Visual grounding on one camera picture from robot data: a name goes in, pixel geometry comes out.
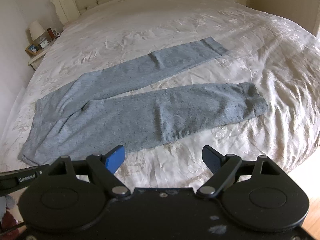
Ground grey speckled sweatpants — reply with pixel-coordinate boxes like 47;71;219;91
19;37;268;166

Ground left cream nightstand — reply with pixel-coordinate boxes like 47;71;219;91
28;33;61;71

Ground small alarm clock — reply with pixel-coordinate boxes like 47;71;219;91
40;39;49;49

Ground white table lamp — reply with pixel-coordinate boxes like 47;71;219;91
29;21;45;44

